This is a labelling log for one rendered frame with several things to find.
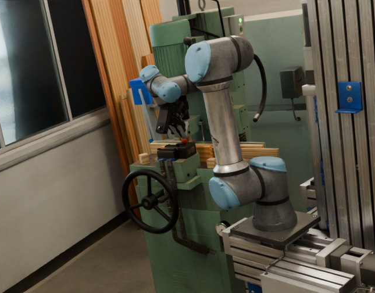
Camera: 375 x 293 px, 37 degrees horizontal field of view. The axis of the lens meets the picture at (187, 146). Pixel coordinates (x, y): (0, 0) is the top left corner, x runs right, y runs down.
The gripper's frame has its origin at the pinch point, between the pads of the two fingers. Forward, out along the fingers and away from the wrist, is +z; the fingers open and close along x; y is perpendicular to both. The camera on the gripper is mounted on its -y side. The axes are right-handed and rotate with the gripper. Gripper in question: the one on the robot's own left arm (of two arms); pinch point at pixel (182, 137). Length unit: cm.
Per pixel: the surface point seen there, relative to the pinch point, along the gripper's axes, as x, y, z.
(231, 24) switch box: -5, 59, -13
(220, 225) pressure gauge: -15.1, -22.7, 28.9
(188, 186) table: -4.7, -16.6, 11.8
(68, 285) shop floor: 122, -32, 102
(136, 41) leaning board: 136, 143, 49
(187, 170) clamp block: -3.5, -10.9, 8.3
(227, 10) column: -1, 67, -15
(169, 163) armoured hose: 1.8, -12.4, 2.1
